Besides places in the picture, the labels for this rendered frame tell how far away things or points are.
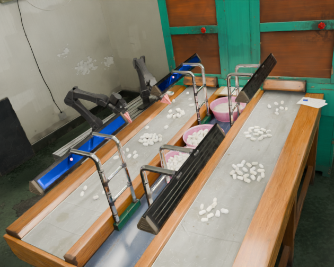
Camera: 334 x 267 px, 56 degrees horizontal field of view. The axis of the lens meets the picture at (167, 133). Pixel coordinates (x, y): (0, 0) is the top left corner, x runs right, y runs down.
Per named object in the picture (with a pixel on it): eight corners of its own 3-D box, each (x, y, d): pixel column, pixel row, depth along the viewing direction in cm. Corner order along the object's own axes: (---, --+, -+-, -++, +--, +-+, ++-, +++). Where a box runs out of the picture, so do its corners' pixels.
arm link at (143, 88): (150, 96, 275) (142, 60, 258) (142, 98, 274) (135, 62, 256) (148, 93, 280) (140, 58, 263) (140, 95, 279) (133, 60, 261)
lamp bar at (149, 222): (137, 229, 106) (132, 213, 103) (210, 134, 150) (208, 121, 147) (157, 236, 102) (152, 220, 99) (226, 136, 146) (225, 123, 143)
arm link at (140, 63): (155, 78, 241) (142, 51, 256) (144, 81, 239) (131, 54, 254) (156, 88, 251) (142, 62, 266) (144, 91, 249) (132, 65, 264)
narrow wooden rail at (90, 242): (70, 272, 143) (62, 256, 137) (219, 98, 271) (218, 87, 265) (79, 276, 140) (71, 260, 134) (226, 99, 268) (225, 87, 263)
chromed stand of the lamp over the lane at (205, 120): (177, 128, 234) (167, 71, 212) (189, 116, 249) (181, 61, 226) (200, 132, 225) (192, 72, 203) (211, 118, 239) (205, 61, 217)
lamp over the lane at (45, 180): (29, 192, 134) (23, 179, 131) (117, 121, 178) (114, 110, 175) (42, 196, 130) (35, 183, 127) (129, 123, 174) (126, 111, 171)
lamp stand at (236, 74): (228, 135, 214) (223, 73, 192) (238, 122, 229) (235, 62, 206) (256, 140, 205) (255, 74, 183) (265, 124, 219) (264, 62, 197)
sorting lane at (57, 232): (22, 242, 154) (20, 239, 153) (187, 89, 283) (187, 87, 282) (65, 263, 139) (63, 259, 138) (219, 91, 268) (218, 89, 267)
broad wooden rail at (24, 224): (18, 253, 167) (3, 229, 158) (177, 103, 296) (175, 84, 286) (33, 261, 161) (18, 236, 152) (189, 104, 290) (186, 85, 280)
